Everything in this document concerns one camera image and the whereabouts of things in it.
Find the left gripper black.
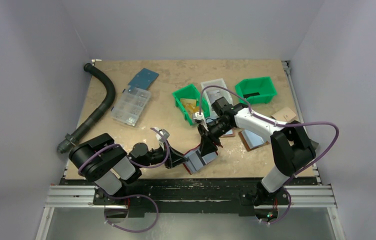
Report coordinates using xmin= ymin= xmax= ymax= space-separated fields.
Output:
xmin=138 ymin=139 xmax=188 ymax=169

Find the red leather card holder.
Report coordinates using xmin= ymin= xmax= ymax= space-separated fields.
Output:
xmin=183 ymin=145 xmax=219 ymax=175

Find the green bin with yellow items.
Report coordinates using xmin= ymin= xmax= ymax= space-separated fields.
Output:
xmin=172 ymin=84 xmax=211 ymax=126

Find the white plastic bin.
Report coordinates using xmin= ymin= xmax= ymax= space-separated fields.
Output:
xmin=200 ymin=78 xmax=233 ymax=116

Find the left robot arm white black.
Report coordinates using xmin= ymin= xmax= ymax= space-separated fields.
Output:
xmin=69 ymin=131 xmax=188 ymax=205

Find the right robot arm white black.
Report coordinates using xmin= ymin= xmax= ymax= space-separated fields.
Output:
xmin=197 ymin=97 xmax=316 ymax=204

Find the brown open card holder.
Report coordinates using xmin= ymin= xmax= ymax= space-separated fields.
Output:
xmin=238 ymin=129 xmax=270 ymax=152

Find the clear compartment screw box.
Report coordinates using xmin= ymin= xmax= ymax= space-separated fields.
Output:
xmin=111 ymin=87 xmax=151 ymax=127

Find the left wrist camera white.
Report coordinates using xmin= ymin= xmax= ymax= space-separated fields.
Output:
xmin=153 ymin=127 xmax=170 ymax=144

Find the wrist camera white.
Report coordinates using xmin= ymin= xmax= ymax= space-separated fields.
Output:
xmin=153 ymin=127 xmax=170 ymax=144
xmin=192 ymin=111 xmax=207 ymax=128

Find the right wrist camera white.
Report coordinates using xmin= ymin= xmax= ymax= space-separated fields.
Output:
xmin=192 ymin=111 xmax=207 ymax=128

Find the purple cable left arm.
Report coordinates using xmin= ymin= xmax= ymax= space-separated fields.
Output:
xmin=77 ymin=127 xmax=172 ymax=234

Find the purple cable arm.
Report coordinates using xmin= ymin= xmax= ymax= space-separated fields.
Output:
xmin=198 ymin=85 xmax=340 ymax=226
xmin=77 ymin=127 xmax=172 ymax=234

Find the black corrugated hose left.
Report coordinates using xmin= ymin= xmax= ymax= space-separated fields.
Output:
xmin=57 ymin=62 xmax=117 ymax=155

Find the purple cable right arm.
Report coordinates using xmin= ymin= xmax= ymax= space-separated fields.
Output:
xmin=198 ymin=85 xmax=340 ymax=226

